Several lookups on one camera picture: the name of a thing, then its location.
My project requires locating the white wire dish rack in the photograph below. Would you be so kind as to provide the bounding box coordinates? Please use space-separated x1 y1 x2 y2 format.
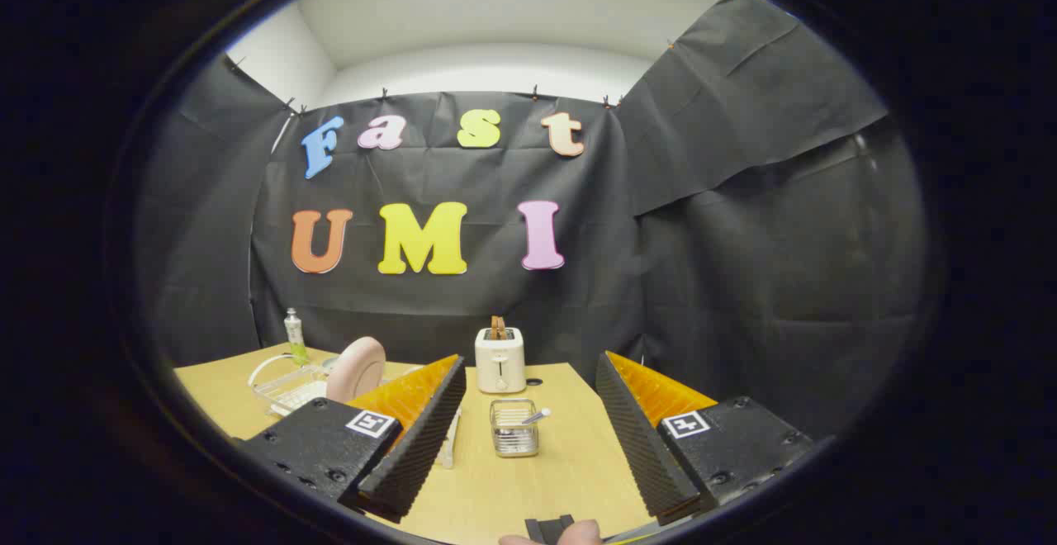
248 353 460 470

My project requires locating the pink plate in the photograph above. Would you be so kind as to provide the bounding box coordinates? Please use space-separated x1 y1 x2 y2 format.
325 336 387 405

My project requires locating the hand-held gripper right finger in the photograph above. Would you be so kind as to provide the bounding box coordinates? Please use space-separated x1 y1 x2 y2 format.
595 350 816 528

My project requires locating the blue striped handle spoon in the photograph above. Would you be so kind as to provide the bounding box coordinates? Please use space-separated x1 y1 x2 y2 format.
500 408 552 434

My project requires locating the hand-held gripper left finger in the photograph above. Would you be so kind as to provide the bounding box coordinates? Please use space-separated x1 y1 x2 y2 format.
238 353 468 524

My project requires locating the white toaster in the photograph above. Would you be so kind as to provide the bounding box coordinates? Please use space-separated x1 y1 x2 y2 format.
475 326 527 395

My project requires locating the metal wire basket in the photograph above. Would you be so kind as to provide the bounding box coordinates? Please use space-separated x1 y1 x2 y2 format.
490 399 540 457

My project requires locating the green clear bottle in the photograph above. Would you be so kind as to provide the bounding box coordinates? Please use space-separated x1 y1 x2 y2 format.
283 308 310 366

